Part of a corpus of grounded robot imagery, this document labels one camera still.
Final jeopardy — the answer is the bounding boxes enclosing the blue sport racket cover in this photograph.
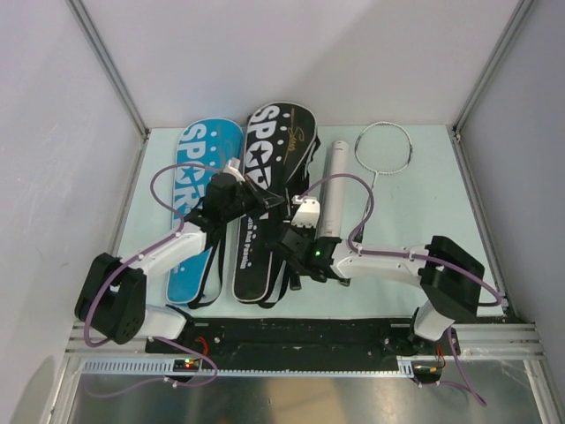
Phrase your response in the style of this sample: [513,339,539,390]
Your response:
[165,117,245,310]

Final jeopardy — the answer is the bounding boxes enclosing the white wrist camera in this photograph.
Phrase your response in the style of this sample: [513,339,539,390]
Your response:
[222,157,245,182]
[290,195,320,229]

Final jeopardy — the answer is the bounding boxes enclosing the black sport racket cover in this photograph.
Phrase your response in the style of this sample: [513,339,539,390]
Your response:
[232,102,320,309]

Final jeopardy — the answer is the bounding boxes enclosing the white racket black grip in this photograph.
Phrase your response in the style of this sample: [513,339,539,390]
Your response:
[342,121,413,245]

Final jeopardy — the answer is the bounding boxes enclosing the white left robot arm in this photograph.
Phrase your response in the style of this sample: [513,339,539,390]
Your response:
[75,172,285,352]

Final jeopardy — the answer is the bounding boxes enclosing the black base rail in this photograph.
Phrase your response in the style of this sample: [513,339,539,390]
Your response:
[145,318,461,373]

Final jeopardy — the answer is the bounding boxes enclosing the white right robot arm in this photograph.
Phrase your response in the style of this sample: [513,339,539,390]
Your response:
[270,225,485,354]

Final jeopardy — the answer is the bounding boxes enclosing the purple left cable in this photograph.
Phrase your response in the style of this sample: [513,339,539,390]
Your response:
[82,163,235,398]

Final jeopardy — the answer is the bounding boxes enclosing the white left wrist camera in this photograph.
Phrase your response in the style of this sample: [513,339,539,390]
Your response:
[222,157,245,182]

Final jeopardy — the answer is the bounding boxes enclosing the grey aluminium frame post right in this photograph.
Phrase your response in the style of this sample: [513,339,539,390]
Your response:
[451,0,539,133]

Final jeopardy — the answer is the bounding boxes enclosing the grey aluminium frame post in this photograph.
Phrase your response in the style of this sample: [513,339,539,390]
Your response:
[451,0,539,133]
[65,0,149,138]

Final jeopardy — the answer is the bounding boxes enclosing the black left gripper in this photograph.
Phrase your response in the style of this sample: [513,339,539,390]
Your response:
[222,176,284,223]

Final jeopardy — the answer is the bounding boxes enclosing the grey aluminium frame post left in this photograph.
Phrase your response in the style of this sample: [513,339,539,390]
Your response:
[65,0,149,138]

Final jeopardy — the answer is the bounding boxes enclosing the white shuttlecock tube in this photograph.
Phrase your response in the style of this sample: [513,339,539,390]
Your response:
[317,140,350,238]

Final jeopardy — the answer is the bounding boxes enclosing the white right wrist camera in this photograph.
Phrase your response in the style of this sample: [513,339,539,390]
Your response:
[290,195,320,229]

